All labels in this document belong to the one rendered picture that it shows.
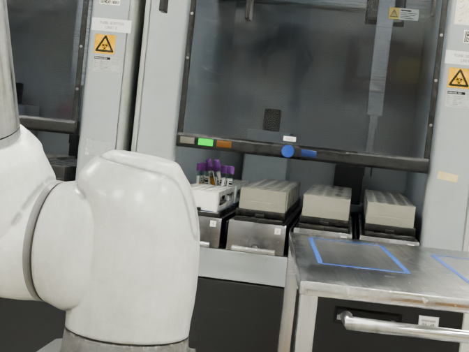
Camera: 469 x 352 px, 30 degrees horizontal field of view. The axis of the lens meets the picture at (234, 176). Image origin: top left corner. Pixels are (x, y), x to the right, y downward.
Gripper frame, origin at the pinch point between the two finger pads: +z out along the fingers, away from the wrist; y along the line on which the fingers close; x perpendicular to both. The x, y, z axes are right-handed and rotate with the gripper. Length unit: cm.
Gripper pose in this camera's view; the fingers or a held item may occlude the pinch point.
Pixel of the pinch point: (206, 8)
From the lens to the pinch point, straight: 139.6
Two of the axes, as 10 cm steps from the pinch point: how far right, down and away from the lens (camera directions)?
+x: 1.3, -0.4, 9.9
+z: -1.1, 9.9, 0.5
